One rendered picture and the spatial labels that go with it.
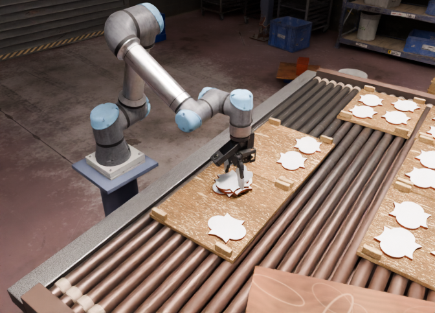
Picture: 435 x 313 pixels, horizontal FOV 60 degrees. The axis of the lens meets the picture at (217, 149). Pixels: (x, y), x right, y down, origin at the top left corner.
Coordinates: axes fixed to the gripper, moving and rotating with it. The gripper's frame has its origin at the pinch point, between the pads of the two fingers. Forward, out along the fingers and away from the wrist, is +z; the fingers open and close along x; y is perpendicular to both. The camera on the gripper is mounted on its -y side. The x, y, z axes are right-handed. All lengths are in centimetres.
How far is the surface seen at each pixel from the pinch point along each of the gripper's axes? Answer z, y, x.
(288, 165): 2.6, 27.0, 0.2
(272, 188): 3.6, 13.0, -7.7
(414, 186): 4, 62, -33
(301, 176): 3.6, 27.8, -7.1
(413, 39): 65, 414, 209
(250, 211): 3.6, -1.1, -14.2
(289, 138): 3.6, 41.7, 17.9
